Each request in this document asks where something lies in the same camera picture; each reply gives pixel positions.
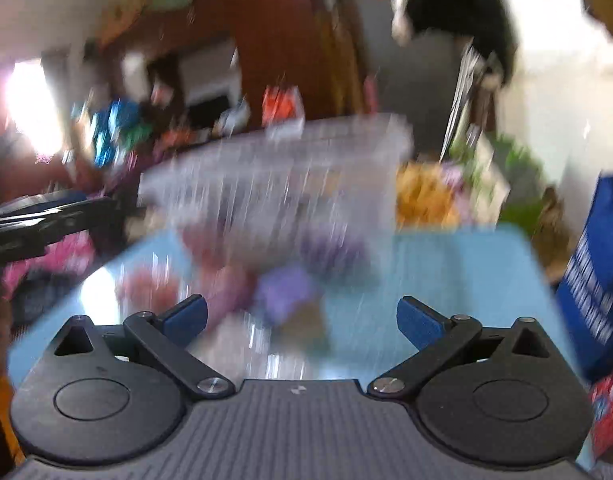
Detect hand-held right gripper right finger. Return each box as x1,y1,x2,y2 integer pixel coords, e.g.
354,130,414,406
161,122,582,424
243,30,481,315
369,296,552,402

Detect white plastic basket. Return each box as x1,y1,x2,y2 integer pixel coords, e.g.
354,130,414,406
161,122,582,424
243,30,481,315
138,112,416,243

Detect white bag green handles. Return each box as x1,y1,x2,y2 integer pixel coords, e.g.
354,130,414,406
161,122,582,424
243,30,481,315
448,131,543,223

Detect yellow cloth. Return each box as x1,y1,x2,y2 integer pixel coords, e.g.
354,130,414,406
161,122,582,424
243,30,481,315
395,162,461,229

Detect dark brown wooden wardrobe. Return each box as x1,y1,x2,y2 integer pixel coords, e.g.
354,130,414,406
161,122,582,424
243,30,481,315
100,0,368,128

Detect purple tissue packet brown side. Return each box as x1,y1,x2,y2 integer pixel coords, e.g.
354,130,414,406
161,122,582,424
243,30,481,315
253,264,333,357

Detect blue shopping bag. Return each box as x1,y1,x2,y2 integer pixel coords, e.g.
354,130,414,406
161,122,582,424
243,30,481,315
555,172,613,385

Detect black hanging garment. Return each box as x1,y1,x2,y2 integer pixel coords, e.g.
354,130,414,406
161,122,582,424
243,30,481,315
405,0,518,87

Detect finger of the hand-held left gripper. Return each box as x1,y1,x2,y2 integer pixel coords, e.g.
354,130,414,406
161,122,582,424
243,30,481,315
56,195,123,242

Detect grey door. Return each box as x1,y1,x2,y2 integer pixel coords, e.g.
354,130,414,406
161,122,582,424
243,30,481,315
331,0,468,157

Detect pink-topped tissue packet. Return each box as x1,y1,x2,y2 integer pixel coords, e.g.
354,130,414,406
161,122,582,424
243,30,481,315
117,264,183,313

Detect blue plastic bags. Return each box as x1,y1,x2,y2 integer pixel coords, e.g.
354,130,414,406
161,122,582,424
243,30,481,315
85,99,143,167

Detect red patterned cloth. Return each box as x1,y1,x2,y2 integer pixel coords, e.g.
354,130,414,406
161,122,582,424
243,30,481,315
588,377,613,462

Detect aluminium folding ladder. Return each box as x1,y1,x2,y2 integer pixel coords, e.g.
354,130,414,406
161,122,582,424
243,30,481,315
439,40,487,161

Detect orange plastic bag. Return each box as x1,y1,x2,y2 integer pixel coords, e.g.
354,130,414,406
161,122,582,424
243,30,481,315
261,84,306,127

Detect white printed tote bag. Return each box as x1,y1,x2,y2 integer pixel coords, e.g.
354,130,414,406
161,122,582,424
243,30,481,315
388,0,487,45

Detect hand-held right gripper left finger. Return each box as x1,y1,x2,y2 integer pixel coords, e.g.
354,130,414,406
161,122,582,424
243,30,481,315
54,294,236,402

